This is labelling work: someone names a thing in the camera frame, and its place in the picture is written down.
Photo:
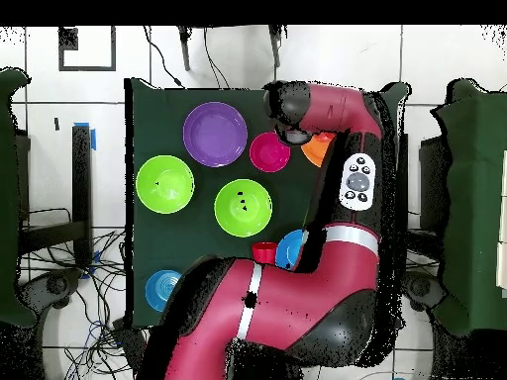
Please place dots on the large yellow-orange bowl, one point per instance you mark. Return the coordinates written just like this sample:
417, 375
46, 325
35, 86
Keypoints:
315, 152

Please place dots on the black metal beam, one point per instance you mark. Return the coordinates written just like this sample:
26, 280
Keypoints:
404, 190

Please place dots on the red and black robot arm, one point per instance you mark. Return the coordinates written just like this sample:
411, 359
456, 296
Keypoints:
285, 297

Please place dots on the small light blue bowl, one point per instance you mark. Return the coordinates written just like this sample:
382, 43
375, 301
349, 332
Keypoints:
160, 291

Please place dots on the black metal frame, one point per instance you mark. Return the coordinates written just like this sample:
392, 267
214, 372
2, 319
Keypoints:
81, 178

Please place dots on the black stand leg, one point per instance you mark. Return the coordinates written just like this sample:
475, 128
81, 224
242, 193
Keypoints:
184, 47
275, 43

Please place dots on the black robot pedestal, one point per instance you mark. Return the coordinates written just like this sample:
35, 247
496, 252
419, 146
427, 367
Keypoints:
269, 368

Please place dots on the purple bowl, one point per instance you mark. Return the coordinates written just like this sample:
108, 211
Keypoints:
215, 133

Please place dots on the black square frame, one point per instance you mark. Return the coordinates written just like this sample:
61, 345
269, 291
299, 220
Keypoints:
113, 47

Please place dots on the black power strip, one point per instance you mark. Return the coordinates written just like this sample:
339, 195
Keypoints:
126, 340

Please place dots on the red cup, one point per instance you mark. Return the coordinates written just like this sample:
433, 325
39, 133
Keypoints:
263, 253

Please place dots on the green cloth side table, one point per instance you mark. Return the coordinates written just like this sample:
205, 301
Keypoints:
475, 198
10, 198

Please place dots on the green bowl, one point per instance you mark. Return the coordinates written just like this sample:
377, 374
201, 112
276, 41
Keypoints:
243, 217
164, 194

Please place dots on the small pink-red bowl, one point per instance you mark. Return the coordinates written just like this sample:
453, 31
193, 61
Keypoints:
267, 156

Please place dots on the dark green table cloth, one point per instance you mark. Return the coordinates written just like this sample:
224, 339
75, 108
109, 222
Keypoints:
178, 237

